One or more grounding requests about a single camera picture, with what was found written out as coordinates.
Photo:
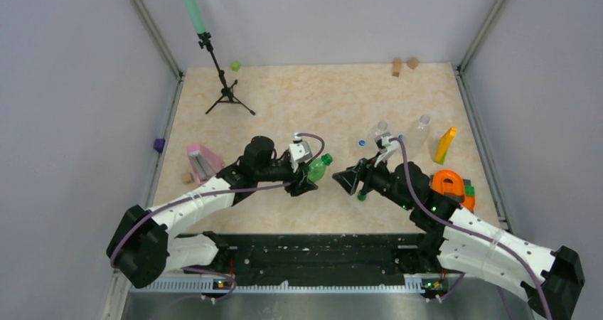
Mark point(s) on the clear bottle blue-white cap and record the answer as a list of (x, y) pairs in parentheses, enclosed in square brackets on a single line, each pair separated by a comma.
[(375, 133)]

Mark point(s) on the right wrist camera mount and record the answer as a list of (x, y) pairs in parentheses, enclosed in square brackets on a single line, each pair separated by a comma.
[(387, 145)]

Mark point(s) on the small green lego brick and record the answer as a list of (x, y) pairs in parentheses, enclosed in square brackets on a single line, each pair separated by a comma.
[(469, 191)]

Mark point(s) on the yellow green block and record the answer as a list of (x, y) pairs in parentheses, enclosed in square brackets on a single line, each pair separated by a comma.
[(444, 145)]

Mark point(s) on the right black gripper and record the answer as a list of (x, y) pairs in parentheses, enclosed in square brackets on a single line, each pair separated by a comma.
[(363, 171)]

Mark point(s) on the purple small object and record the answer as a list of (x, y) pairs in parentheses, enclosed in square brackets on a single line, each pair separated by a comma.
[(159, 145)]

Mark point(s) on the small wooden cube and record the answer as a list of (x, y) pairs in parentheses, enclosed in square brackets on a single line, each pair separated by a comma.
[(187, 178)]

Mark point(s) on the green plastic bottle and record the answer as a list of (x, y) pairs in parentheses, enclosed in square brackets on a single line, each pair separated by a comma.
[(317, 168)]

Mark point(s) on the pink toy toaster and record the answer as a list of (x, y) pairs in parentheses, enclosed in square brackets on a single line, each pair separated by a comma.
[(204, 162)]

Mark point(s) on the wooden block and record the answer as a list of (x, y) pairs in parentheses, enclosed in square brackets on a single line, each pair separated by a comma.
[(397, 67), (412, 63)]

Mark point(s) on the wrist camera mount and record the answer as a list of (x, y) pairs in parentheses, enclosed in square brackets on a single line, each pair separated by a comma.
[(387, 145), (299, 151)]

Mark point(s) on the wooden block left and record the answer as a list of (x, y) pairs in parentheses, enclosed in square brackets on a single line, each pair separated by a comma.
[(397, 67)]

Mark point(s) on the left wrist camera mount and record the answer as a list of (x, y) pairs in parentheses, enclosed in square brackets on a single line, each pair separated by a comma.
[(299, 151)]

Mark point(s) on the wooden block right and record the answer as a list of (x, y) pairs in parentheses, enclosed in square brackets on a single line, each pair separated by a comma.
[(412, 63)]

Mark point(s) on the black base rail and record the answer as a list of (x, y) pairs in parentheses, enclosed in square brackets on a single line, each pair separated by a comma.
[(329, 260)]

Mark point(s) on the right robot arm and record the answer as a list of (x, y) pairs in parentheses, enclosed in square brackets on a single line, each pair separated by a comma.
[(550, 281)]

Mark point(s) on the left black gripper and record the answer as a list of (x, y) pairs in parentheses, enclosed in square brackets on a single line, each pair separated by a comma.
[(301, 185)]

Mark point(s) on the orange tape dispenser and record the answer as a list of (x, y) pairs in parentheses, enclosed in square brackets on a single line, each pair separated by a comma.
[(448, 183)]

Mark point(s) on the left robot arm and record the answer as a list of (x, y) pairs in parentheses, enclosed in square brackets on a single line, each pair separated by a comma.
[(150, 242)]

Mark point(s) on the black tripod green pole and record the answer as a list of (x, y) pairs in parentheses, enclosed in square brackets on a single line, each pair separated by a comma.
[(227, 95)]

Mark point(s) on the clear plastic bottle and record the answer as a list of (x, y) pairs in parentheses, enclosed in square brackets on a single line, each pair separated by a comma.
[(416, 135)]

